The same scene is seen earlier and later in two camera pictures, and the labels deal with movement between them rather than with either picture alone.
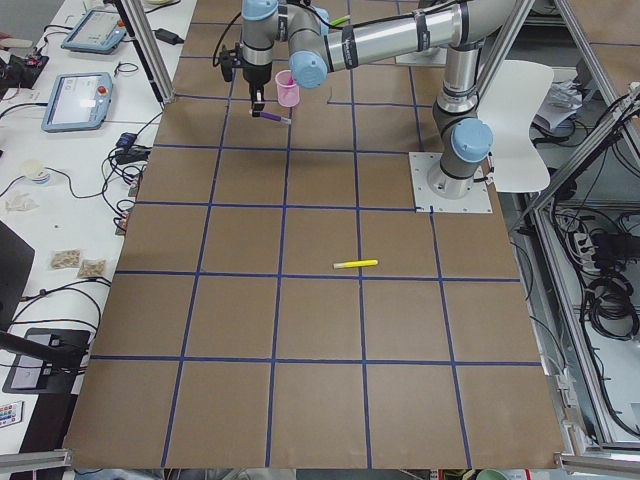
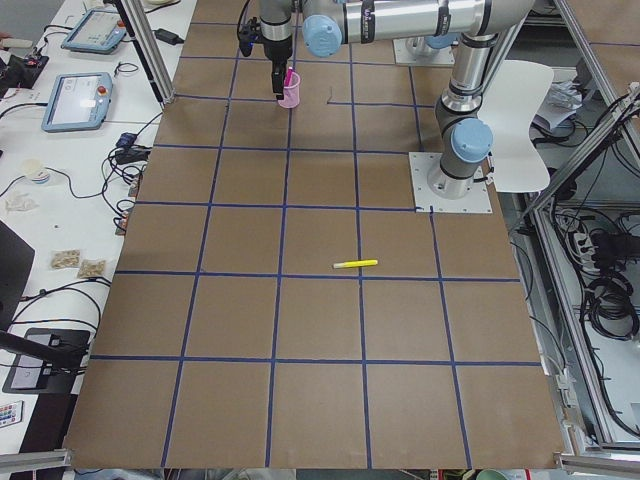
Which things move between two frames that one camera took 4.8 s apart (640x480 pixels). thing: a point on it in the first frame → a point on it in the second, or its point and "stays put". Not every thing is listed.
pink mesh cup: [288, 91] stays put
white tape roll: [34, 170] stays put
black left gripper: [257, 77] → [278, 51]
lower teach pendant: [100, 30] stays put
